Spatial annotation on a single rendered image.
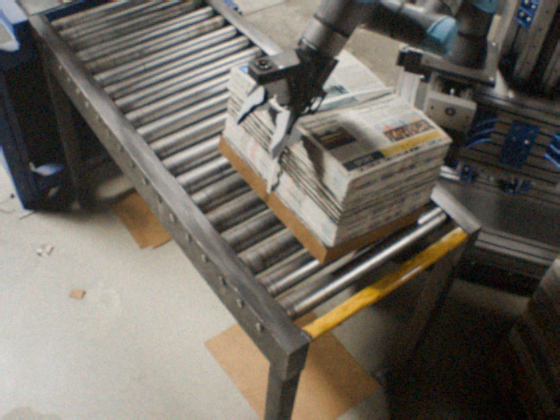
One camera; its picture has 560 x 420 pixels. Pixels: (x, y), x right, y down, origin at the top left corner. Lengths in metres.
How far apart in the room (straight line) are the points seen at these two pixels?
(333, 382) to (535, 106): 1.06
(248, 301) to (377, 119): 0.43
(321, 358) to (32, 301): 1.01
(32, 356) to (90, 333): 0.21
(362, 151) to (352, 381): 1.07
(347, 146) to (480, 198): 1.26
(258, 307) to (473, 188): 1.33
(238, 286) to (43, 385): 1.02
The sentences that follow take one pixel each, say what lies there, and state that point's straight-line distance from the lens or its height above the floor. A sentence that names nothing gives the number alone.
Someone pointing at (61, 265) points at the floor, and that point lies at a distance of 2.33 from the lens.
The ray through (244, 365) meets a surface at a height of 0.00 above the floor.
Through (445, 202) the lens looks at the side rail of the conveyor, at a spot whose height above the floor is 0.80.
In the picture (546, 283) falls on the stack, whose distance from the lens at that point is 1.80.
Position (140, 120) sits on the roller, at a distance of 1.59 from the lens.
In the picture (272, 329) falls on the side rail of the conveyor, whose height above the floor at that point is 0.80.
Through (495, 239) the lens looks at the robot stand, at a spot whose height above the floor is 0.23.
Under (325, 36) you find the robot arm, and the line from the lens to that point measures 1.08.
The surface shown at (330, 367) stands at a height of 0.00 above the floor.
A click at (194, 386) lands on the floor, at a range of 2.02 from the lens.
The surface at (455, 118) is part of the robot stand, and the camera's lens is 1.81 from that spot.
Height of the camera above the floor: 1.84
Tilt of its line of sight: 50 degrees down
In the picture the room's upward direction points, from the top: 6 degrees clockwise
